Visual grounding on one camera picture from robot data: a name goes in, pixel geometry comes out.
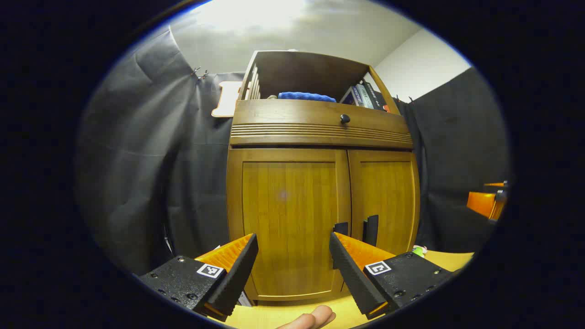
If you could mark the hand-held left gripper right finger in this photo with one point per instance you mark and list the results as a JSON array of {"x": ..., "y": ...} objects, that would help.
[{"x": 352, "y": 278}]

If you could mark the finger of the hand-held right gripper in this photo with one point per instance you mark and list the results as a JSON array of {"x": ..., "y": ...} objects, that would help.
[
  {"x": 493, "y": 184},
  {"x": 480, "y": 203}
]

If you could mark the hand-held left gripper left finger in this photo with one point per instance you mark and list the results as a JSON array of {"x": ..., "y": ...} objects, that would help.
[{"x": 237, "y": 278}]

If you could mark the wooden shoe cabinet door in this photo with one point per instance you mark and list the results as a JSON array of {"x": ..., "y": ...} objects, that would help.
[
  {"x": 388, "y": 196},
  {"x": 288, "y": 205}
]

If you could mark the wooden double-door shoe cabinet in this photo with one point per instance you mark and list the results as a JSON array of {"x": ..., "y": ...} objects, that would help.
[{"x": 297, "y": 73}]

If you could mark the small pink green toy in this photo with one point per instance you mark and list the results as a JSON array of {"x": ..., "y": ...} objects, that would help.
[{"x": 418, "y": 251}]

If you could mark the black backdrop cloth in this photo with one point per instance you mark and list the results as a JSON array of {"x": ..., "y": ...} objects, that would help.
[{"x": 137, "y": 160}]

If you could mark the grey book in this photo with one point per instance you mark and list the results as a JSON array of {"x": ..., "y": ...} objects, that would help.
[{"x": 363, "y": 96}]

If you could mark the black round drawer knob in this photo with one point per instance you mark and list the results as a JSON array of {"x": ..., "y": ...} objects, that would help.
[{"x": 345, "y": 119}]

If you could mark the dark blue book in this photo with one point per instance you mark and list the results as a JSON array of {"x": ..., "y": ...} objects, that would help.
[{"x": 349, "y": 97}]

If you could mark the wooden drawer front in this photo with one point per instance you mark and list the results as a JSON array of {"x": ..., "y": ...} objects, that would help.
[{"x": 283, "y": 114}]

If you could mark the blue folded cloth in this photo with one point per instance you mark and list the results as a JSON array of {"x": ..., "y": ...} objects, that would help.
[{"x": 306, "y": 97}]

